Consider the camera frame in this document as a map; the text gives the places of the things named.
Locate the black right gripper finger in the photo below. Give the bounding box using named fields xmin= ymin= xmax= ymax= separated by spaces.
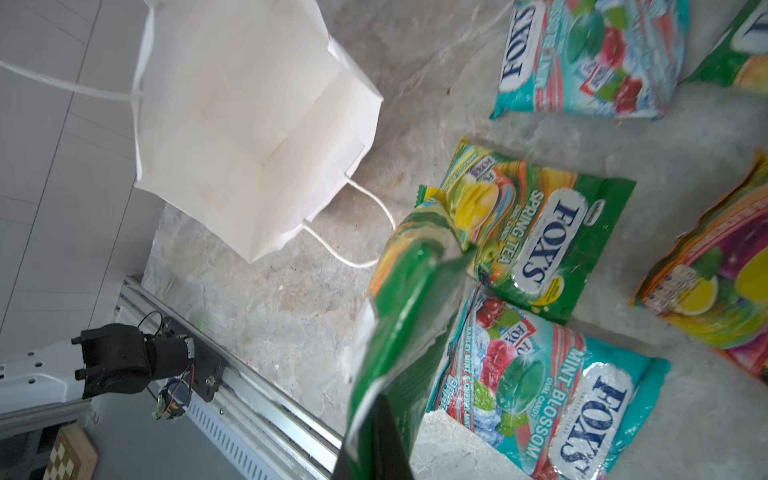
xmin=331 ymin=394 xmax=414 ymax=480

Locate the white floral paper bag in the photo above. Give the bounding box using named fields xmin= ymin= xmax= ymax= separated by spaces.
xmin=0 ymin=0 xmax=398 ymax=269

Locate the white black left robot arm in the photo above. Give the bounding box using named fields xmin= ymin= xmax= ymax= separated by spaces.
xmin=1 ymin=323 xmax=195 ymax=415

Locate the left circuit board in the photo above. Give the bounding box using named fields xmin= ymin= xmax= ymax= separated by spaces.
xmin=152 ymin=378 xmax=192 ymax=421

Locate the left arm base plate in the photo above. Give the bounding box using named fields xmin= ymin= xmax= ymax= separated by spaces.
xmin=181 ymin=334 xmax=229 ymax=403

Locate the teal Fox's candy packet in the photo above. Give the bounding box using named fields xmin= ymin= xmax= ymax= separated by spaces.
xmin=491 ymin=0 xmax=689 ymax=120
xmin=427 ymin=285 xmax=671 ymax=479

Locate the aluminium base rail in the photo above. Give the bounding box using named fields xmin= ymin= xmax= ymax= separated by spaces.
xmin=117 ymin=276 xmax=341 ymax=479

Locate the yellow green Fox's candy packet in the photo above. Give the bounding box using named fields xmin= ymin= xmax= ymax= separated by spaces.
xmin=683 ymin=0 xmax=767 ymax=95

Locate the orange snack packet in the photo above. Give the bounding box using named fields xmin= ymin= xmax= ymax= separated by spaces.
xmin=632 ymin=151 xmax=767 ymax=381

